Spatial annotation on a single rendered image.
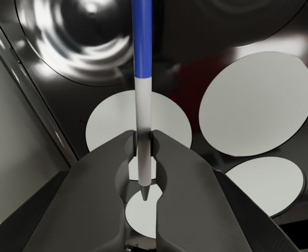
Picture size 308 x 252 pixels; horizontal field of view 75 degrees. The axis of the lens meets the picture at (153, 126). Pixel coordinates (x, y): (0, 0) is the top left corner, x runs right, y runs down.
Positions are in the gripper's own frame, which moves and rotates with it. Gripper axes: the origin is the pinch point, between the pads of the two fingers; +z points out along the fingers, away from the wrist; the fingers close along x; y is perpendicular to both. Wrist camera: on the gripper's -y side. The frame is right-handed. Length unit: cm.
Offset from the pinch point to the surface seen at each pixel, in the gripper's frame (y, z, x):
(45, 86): -1.1, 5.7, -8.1
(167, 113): 1.4, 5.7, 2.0
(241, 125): 2.6, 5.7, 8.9
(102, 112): 1.2, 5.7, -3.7
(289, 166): 7.3, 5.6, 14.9
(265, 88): -1.0, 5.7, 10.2
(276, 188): 10.4, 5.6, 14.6
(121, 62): -3.0, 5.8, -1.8
